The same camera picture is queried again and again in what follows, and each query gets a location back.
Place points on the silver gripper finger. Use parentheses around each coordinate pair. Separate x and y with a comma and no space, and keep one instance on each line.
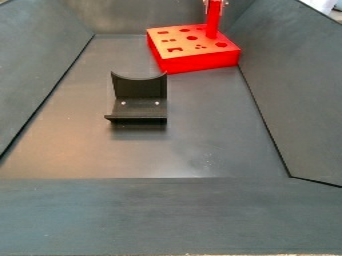
(225,3)
(207,6)

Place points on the red star prism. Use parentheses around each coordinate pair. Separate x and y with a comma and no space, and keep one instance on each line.
(213,18)

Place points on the black curved fixture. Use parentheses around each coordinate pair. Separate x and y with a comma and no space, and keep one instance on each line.
(141,98)

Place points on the red shape sorter block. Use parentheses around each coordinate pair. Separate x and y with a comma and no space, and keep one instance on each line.
(184,49)

